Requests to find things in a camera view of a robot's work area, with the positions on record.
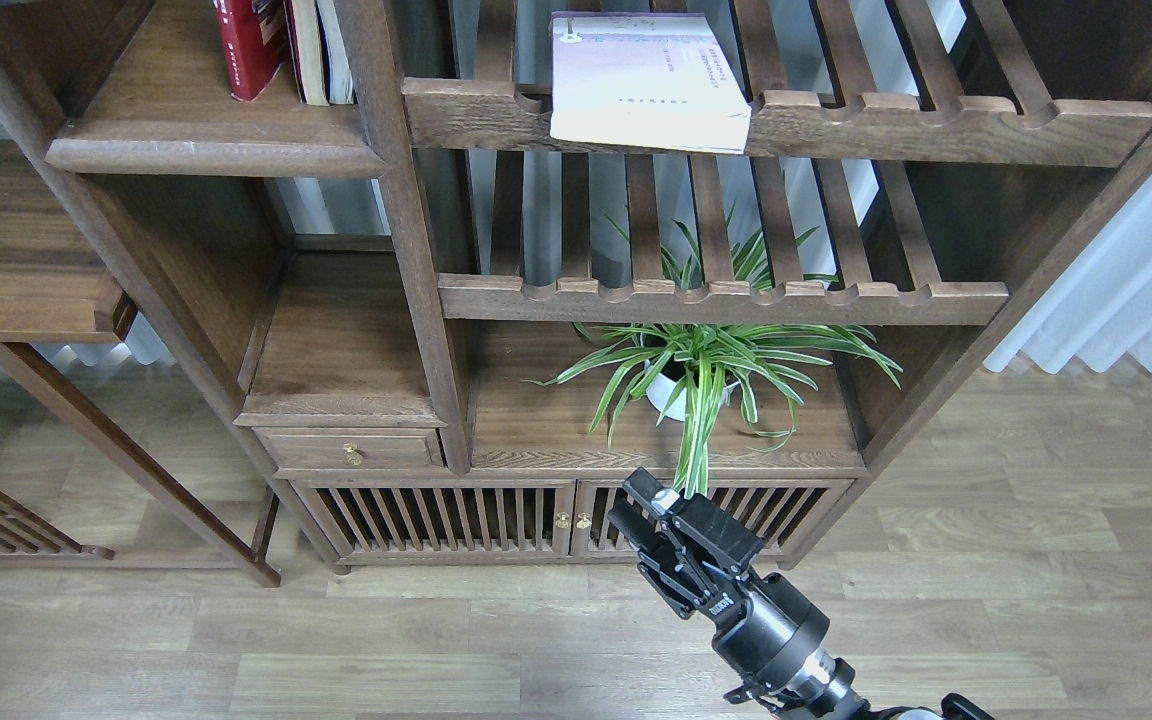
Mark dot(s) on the white pleated curtain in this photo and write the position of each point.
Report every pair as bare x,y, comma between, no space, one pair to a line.
1100,310

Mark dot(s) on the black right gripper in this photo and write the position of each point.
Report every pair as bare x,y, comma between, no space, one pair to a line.
698,558

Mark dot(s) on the green spider plant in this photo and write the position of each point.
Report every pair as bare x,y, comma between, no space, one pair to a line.
728,360

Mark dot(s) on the white upright book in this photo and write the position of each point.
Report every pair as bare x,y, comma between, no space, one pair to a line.
340,89

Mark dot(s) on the red paperback book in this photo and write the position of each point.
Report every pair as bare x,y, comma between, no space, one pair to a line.
254,40

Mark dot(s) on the white paperback book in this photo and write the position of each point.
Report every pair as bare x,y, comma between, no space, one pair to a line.
656,80

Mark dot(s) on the wooden side shelf unit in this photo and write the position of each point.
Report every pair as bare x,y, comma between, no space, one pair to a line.
55,289

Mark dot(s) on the dark wooden bookshelf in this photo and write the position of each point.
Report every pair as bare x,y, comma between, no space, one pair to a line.
398,274

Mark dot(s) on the brass drawer knob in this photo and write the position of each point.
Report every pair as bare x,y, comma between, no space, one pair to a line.
351,455

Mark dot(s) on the beige upright book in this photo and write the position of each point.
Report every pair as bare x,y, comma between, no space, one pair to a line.
307,47

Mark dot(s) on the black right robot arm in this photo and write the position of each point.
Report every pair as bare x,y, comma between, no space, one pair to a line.
866,705

